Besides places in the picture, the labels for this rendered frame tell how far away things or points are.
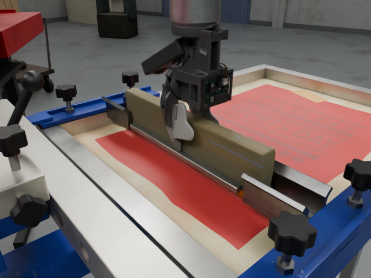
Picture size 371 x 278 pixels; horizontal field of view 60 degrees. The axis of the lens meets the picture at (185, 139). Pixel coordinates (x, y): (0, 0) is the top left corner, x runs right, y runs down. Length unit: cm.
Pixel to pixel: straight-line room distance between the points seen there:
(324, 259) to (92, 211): 25
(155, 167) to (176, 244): 23
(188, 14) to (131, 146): 32
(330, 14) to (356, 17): 58
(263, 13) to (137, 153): 901
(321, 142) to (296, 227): 43
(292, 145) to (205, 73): 31
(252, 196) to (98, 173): 24
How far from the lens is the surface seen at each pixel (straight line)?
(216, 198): 52
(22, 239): 195
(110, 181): 51
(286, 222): 34
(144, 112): 64
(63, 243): 53
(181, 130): 53
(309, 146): 72
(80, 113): 74
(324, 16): 906
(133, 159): 63
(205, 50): 47
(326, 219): 45
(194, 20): 46
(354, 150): 74
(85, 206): 39
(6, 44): 130
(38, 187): 40
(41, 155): 51
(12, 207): 40
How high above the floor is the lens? 128
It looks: 27 degrees down
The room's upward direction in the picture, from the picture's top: straight up
